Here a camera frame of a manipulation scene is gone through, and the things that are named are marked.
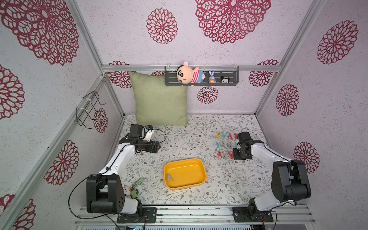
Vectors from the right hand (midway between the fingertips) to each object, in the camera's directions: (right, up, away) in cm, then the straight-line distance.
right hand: (237, 154), depth 92 cm
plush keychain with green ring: (-64, -18, -12) cm, 68 cm away
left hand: (-54, +6, -5) cm, 54 cm away
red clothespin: (0, +11, +14) cm, 17 cm away
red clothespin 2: (-10, -1, +5) cm, 11 cm away
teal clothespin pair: (-11, +4, +10) cm, 15 cm away
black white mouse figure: (-8, +47, 0) cm, 48 cm away
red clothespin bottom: (-6, +1, -6) cm, 9 cm away
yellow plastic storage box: (-33, -11, -5) cm, 36 cm away
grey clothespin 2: (-2, +5, +8) cm, 10 cm away
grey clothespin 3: (-44, -12, -7) cm, 46 cm away
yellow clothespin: (-8, +11, +14) cm, 20 cm away
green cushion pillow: (-53, +33, +5) cm, 62 cm away
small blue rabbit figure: (-17, +48, -2) cm, 51 cm away
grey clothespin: (-6, +5, +10) cm, 12 cm away
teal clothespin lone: (-5, +11, +14) cm, 18 cm away
